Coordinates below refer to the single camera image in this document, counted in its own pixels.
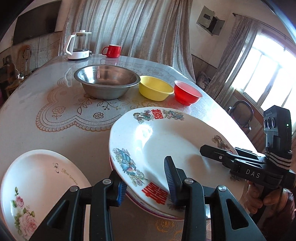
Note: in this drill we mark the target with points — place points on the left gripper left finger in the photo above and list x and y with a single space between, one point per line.
78 207

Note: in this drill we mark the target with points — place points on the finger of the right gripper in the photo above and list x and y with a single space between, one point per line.
246 153
227 158

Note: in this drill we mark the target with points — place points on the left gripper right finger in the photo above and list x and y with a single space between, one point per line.
229 220

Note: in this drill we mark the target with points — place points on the double happiness white plate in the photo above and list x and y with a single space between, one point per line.
180 136

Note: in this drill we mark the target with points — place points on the rose garden white plate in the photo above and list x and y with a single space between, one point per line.
32 185

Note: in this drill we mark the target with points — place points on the person's right hand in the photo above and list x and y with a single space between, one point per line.
278 200

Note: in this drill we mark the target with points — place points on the dark wooden chair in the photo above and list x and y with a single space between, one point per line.
242 113

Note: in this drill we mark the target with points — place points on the red plastic bowl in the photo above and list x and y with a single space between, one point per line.
185 93

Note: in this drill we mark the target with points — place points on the yellow plastic bowl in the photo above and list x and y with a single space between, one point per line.
154 88

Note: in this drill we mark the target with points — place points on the stainless steel bowl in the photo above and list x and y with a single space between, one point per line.
106 82

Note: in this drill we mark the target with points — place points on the window side curtain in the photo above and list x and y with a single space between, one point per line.
238 47

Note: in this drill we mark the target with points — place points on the red mug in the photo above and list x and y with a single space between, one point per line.
111 51

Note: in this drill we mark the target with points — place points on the beige lace curtain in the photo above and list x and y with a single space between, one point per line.
157 31

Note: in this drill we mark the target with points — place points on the white glass electric kettle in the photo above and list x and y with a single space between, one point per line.
77 46

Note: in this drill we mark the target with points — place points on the wall electrical box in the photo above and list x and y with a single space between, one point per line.
210 22

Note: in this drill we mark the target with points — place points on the black wall television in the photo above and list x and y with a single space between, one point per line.
36 22

